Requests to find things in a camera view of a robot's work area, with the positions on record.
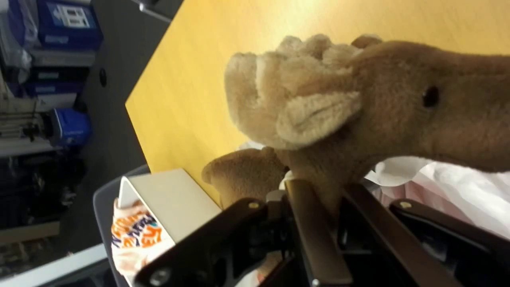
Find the orange printed snack packet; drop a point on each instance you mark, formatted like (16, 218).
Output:
(136, 240)

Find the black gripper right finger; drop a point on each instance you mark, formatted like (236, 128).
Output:
(424, 256)

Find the blue printed box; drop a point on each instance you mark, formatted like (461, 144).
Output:
(69, 21)

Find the brown plush moose toy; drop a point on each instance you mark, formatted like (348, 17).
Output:
(392, 106)

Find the white plastic storage bin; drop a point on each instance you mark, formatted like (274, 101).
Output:
(169, 200)

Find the blue plastic container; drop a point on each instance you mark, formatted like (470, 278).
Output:
(72, 128)

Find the white red plastic shopping bag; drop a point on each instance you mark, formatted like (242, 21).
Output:
(467, 197)

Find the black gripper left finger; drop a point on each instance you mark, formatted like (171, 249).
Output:
(313, 240)

